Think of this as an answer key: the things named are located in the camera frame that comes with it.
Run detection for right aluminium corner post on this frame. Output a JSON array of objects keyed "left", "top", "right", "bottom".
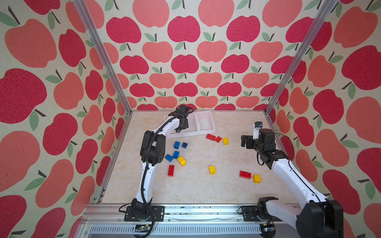
[{"left": 264, "top": 0, "right": 338, "bottom": 116}]

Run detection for aluminium corner post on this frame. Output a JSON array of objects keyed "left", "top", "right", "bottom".
[
  {"left": 264, "top": 0, "right": 338, "bottom": 116},
  {"left": 73, "top": 0, "right": 132, "bottom": 117}
]

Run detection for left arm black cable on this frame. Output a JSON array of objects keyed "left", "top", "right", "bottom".
[{"left": 118, "top": 108, "right": 194, "bottom": 238}]

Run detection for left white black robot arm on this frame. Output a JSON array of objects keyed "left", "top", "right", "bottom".
[{"left": 131, "top": 105, "right": 194, "bottom": 219}]

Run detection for left aluminium corner post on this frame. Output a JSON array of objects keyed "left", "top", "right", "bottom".
[{"left": 73, "top": 0, "right": 132, "bottom": 117}]

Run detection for small red lego brick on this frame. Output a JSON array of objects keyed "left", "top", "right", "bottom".
[{"left": 215, "top": 136, "right": 222, "bottom": 143}]

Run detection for yellow round lego brick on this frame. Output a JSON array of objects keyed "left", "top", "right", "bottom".
[{"left": 177, "top": 156, "right": 187, "bottom": 166}]

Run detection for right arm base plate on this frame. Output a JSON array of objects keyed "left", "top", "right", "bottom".
[{"left": 237, "top": 205, "right": 282, "bottom": 222}]

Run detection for red long lego brick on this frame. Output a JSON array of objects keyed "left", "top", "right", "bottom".
[{"left": 206, "top": 134, "right": 216, "bottom": 141}]

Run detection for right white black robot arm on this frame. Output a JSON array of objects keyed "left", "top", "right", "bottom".
[{"left": 241, "top": 122, "right": 344, "bottom": 238}]

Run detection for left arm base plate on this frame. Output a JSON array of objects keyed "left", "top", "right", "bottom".
[{"left": 124, "top": 206, "right": 165, "bottom": 222}]

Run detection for aluminium front frame rail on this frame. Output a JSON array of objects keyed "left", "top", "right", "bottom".
[{"left": 71, "top": 204, "right": 299, "bottom": 238}]

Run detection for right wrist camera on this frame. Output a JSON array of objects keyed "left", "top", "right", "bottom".
[{"left": 254, "top": 122, "right": 263, "bottom": 129}]

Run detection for yellow six-stud lego brick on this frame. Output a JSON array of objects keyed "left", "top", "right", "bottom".
[{"left": 223, "top": 137, "right": 229, "bottom": 145}]

